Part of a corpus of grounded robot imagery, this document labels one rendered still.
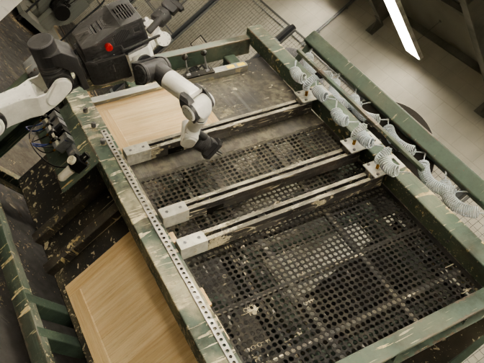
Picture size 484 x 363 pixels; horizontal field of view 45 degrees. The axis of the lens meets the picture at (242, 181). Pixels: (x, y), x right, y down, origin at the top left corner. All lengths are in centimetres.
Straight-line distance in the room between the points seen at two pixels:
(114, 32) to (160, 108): 71
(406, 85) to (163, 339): 687
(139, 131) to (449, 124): 585
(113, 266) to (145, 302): 29
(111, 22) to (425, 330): 181
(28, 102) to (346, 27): 788
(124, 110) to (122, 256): 81
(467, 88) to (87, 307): 668
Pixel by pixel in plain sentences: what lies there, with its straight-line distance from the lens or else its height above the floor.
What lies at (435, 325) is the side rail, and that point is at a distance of 244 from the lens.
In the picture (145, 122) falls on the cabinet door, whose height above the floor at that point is 105.
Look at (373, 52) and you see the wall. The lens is 951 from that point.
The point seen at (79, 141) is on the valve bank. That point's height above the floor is 77.
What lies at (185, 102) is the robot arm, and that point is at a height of 133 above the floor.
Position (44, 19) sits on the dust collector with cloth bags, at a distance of 815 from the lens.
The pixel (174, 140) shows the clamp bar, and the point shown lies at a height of 113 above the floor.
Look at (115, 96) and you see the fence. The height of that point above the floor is 101.
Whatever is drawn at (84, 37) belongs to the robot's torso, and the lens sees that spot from 268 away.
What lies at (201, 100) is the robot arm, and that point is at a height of 139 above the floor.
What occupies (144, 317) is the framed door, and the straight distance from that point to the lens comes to 269.
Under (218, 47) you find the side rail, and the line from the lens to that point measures 367.
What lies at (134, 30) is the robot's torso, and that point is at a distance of 264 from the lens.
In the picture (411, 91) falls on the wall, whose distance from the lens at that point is 879.
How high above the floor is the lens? 153
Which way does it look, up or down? 5 degrees down
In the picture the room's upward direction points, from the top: 50 degrees clockwise
